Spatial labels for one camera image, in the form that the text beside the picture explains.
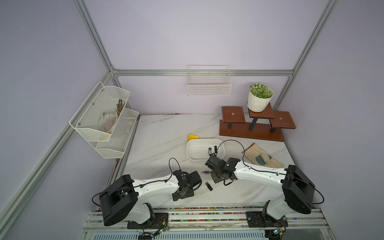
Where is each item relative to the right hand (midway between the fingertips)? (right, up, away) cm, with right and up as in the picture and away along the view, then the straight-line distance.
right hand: (219, 176), depth 85 cm
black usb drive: (0, +14, +15) cm, 20 cm away
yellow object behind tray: (-17, +22, +22) cm, 35 cm away
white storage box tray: (-11, +14, +15) cm, 23 cm away
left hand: (-19, -10, -4) cm, 22 cm away
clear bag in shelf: (-60, +32, -8) cm, 69 cm away
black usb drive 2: (-6, -6, -1) cm, 8 cm away
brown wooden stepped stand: (+35, +30, +12) cm, 48 cm away
